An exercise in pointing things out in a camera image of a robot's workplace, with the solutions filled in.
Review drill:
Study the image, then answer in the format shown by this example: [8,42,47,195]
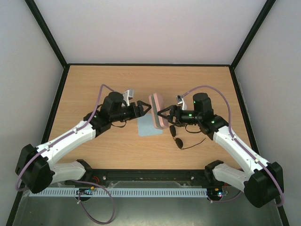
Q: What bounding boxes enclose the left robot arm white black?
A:
[16,91,151,194]

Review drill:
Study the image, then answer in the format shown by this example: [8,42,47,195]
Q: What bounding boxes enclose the pink glasses case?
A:
[149,93,169,129]

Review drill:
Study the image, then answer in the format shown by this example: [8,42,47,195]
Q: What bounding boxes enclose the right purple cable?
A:
[183,85,285,207]

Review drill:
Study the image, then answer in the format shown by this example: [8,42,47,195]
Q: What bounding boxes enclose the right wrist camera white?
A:
[176,95,187,110]

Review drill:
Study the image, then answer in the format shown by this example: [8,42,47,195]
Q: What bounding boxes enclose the right controller board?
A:
[207,185,229,199]

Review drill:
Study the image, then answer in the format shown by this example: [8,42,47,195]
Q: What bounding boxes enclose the controller board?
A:
[207,185,229,199]
[75,186,97,196]

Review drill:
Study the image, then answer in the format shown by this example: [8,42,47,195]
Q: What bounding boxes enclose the left controller board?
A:
[75,186,97,196]

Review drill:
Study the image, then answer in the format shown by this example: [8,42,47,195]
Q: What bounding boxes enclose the black enclosure frame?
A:
[0,0,301,226]

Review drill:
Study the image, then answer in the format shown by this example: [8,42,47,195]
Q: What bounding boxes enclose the light blue cleaning cloth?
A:
[137,113,163,137]

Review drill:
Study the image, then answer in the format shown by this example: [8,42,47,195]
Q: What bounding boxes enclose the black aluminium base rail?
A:
[81,169,225,188]

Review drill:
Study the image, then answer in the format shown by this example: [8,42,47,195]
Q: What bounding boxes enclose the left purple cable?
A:
[15,84,123,224]

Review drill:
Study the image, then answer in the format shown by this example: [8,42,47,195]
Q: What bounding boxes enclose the light blue slotted cable duct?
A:
[29,187,207,198]

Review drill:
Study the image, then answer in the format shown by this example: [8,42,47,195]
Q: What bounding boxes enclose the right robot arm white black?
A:
[157,93,284,208]

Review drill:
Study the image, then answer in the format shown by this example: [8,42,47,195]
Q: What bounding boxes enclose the black gold sunglasses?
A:
[169,125,206,150]

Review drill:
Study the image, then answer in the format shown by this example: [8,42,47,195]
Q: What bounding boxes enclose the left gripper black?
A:
[111,101,152,123]

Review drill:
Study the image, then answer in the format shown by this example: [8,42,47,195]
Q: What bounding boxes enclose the purple cable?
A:
[183,85,285,207]
[15,84,123,224]

